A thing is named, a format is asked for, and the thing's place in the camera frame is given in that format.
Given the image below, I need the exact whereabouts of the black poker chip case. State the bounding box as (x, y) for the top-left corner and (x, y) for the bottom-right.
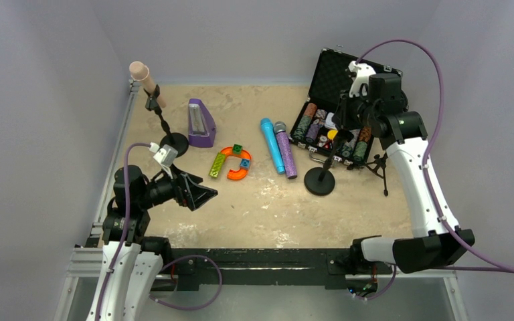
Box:
(290, 47), (404, 167)

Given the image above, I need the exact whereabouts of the black mic stand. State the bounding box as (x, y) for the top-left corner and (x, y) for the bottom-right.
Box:
(304, 139), (344, 196)
(144, 85), (189, 157)

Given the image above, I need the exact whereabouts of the yellow dealer chip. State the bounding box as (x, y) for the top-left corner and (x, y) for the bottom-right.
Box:
(327, 130), (338, 140)

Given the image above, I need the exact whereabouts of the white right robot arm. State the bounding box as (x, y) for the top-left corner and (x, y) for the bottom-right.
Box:
(337, 72), (475, 273)

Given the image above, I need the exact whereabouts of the green toy brick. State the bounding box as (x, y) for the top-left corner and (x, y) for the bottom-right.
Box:
(232, 144), (243, 154)

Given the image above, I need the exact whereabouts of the purple metronome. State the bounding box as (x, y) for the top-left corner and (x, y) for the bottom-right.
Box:
(188, 98), (217, 148)

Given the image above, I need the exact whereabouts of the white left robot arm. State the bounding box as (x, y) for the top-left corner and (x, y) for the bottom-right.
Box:
(87, 165), (218, 320)

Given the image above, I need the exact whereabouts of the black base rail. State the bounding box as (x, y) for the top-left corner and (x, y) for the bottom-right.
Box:
(143, 247), (396, 291)

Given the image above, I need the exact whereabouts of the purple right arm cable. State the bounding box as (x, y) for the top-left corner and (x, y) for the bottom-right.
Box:
(355, 39), (514, 276)

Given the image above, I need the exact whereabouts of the blue microphone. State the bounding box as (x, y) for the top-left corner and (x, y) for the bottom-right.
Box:
(260, 118), (286, 174)

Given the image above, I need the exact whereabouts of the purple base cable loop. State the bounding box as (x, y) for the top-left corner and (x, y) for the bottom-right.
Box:
(148, 254), (224, 312)

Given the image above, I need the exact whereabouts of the white card deck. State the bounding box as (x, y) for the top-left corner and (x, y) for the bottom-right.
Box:
(324, 112), (337, 130)

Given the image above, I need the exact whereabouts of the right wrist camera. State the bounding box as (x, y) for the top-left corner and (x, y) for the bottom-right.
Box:
(349, 60), (376, 98)

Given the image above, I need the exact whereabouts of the blue toy brick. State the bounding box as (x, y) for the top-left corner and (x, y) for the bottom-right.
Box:
(240, 158), (251, 170)

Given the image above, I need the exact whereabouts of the pink microphone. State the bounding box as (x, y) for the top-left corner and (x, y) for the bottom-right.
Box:
(128, 61), (157, 94)

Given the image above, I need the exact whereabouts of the black shock mount tripod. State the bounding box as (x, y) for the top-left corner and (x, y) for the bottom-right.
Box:
(347, 152), (389, 197)

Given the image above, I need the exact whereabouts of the lime long toy brick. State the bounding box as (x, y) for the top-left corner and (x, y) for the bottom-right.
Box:
(209, 152), (227, 178)

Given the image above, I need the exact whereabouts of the purple glitter microphone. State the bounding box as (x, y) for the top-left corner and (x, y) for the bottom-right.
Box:
(274, 121), (298, 179)

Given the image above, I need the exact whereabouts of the orange curved track piece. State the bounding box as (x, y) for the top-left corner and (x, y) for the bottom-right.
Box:
(220, 146), (252, 181)

